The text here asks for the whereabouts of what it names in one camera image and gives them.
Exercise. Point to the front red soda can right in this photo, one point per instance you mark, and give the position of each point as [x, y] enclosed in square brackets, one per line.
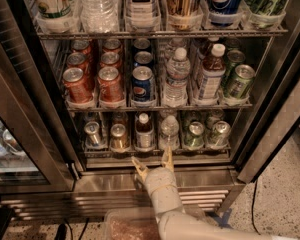
[111, 88]

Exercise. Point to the clear water bottle middle shelf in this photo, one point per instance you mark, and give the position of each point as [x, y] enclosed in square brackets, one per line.
[177, 73]

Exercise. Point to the blue pepsi can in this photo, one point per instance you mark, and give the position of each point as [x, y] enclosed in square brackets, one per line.
[143, 84]
[143, 58]

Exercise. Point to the rear green can middle shelf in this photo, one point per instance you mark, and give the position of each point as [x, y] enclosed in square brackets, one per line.
[232, 59]

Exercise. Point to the brown drink bottle white cap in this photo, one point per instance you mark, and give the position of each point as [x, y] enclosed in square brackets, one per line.
[144, 131]

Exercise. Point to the white label bottle top shelf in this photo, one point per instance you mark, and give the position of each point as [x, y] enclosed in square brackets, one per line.
[142, 15]

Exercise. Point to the clear water bottle shelf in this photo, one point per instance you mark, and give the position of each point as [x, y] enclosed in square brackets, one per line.
[169, 130]
[177, 73]

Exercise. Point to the middle blue pepsi can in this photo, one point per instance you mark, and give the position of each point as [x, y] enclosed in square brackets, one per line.
[143, 58]

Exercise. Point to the gold can bottom shelf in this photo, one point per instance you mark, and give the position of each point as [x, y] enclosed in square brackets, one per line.
[119, 137]

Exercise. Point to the red can row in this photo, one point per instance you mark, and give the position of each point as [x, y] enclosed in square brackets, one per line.
[110, 59]
[78, 60]

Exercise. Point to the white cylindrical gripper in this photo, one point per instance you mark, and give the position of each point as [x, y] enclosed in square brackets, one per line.
[160, 179]

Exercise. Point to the front red soda can left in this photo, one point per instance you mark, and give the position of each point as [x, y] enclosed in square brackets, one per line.
[77, 84]

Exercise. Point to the green can bottom left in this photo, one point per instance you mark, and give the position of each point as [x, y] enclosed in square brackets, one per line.
[194, 135]

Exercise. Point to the green can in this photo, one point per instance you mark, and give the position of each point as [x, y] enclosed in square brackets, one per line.
[218, 136]
[194, 135]

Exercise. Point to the blue tape cross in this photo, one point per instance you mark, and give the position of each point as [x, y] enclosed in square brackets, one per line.
[222, 220]

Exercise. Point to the green bottle top shelf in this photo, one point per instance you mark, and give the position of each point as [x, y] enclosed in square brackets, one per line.
[264, 14]

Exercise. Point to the front blue pepsi can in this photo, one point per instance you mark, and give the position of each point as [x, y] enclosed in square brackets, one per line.
[143, 84]

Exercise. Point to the middle red can right row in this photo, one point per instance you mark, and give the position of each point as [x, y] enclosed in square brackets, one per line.
[110, 59]

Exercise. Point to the brown tea bottle middle shelf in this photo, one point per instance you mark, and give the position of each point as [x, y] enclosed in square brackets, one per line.
[211, 73]

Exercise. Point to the green can shelf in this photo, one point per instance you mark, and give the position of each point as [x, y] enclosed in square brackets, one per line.
[232, 59]
[239, 82]

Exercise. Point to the silver blue can bottom shelf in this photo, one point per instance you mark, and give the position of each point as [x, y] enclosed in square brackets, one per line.
[92, 129]

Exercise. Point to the middle red can left row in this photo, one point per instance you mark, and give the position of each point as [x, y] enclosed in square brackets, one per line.
[78, 60]

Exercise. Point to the front green can middle shelf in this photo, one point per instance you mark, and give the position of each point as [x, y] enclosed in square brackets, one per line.
[239, 82]

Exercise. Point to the red soda can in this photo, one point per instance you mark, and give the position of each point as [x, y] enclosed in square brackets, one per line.
[77, 84]
[111, 88]

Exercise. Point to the large water bottle top shelf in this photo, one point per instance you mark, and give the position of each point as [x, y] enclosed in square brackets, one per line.
[99, 16]

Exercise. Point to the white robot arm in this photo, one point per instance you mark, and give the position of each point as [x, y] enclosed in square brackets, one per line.
[212, 232]

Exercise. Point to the stainless fridge door left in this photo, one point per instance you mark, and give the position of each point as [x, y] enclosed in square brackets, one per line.
[30, 105]

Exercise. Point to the clear plastic bin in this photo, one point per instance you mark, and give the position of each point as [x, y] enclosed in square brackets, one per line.
[141, 223]

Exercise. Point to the green can bottom right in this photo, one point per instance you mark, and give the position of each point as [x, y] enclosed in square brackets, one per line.
[218, 136]

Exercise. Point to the clear water bottle bottom shelf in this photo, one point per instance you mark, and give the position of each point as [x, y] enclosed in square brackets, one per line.
[169, 130]

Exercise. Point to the large pepsi bottle top shelf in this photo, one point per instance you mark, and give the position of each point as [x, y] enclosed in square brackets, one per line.
[222, 10]

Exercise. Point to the gold brown bottle top shelf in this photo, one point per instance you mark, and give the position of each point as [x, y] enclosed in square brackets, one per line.
[182, 13]

